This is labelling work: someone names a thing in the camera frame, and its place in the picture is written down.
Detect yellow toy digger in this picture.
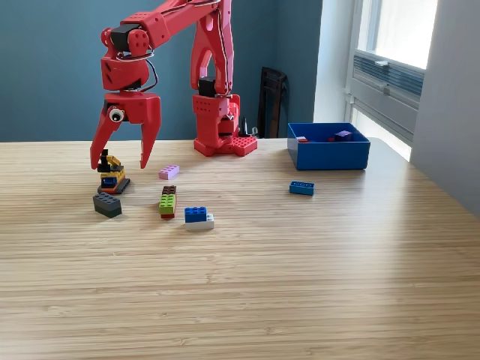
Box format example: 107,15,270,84
96,148,131,195

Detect blue plastic bin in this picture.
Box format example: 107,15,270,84
287,121,371,172

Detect green brown red brick stack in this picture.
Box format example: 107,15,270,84
158,184,178,220

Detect dark grey brick stack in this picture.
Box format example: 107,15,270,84
92,192,123,219

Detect blue on white brick stack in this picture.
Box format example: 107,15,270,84
184,206,216,231

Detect black chair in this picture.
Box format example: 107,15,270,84
256,66,291,139

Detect small blue brick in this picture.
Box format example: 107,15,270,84
289,181,316,197

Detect grey window vent grille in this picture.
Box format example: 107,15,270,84
352,51,426,99

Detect white window frame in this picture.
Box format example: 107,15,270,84
343,0,439,153

